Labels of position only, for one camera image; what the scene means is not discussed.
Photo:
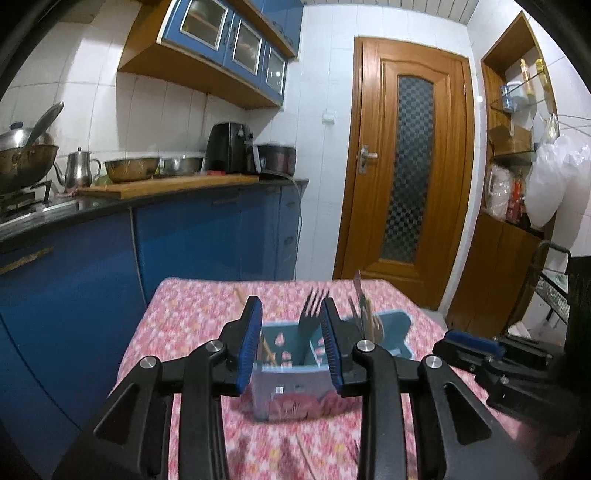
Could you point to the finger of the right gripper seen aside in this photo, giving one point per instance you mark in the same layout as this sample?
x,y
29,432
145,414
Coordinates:
x,y
484,346

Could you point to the steel basin bowl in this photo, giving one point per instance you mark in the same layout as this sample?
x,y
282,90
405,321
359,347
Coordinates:
x,y
131,169

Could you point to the blue utensil holder box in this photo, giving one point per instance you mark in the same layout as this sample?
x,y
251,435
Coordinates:
x,y
288,392

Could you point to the wooden chopstick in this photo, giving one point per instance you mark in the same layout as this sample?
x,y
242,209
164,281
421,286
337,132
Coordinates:
x,y
241,297
268,357

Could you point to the black wire rack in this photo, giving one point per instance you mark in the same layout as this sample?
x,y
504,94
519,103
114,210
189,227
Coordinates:
x,y
566,294

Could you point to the wooden fork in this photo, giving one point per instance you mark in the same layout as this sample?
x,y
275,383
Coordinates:
x,y
373,328

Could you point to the blue kitchen cabinets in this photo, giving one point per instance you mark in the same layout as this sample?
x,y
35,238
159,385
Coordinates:
x,y
76,281

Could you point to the steel table knife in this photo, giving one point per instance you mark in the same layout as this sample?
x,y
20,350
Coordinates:
x,y
359,299

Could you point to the blue upper wall cabinet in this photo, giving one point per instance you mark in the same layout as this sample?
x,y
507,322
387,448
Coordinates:
x,y
234,50

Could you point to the wooden cutting board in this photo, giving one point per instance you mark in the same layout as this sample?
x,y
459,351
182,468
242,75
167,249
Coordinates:
x,y
145,188

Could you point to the large steel fork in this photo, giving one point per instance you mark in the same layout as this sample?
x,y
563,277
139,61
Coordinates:
x,y
309,321

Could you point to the wooden shelf unit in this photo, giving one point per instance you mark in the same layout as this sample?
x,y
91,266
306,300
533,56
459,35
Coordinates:
x,y
519,103

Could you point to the white plastic bag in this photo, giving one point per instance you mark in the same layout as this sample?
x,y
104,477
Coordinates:
x,y
559,176

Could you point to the pink floral tablecloth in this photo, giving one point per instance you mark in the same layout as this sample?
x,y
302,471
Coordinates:
x,y
184,314

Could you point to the black air fryer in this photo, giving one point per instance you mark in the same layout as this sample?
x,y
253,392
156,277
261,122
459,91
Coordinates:
x,y
229,149

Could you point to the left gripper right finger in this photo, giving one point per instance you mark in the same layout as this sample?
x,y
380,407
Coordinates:
x,y
359,373

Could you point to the wooden door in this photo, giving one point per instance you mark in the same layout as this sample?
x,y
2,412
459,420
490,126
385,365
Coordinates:
x,y
409,169

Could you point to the steel kettle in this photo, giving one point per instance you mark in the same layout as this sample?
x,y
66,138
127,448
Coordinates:
x,y
81,171

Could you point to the black rice cooker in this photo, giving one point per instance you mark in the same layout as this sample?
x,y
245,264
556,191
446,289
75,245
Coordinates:
x,y
276,160

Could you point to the wok with lid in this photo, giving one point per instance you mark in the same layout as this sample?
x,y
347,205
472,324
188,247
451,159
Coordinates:
x,y
27,154

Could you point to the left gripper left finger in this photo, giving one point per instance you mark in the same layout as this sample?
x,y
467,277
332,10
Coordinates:
x,y
222,366

